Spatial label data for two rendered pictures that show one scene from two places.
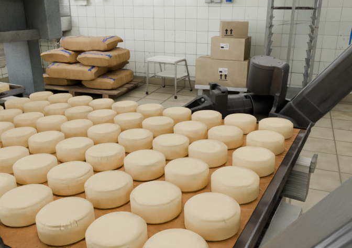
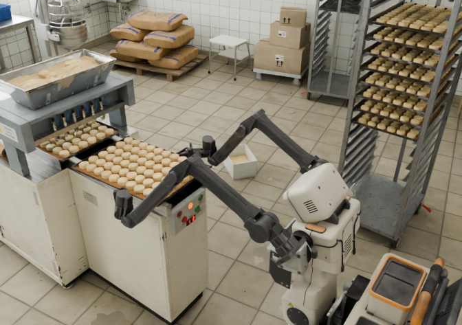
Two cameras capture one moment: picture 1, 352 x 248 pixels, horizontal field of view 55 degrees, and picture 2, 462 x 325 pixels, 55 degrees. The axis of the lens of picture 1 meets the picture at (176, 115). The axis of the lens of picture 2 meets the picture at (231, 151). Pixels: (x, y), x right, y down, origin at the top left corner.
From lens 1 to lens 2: 1.79 m
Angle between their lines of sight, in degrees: 13
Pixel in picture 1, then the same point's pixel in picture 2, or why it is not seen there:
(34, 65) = (122, 113)
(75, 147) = (141, 170)
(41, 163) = (133, 174)
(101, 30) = (168, 1)
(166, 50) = (231, 27)
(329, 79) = (221, 150)
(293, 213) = (201, 190)
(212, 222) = not seen: hidden behind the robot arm
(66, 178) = (139, 179)
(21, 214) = (130, 187)
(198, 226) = not seen: hidden behind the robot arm
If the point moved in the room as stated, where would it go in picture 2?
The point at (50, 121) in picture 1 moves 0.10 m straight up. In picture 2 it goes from (133, 158) to (131, 141)
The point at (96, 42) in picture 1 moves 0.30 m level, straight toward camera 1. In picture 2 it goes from (161, 23) to (161, 30)
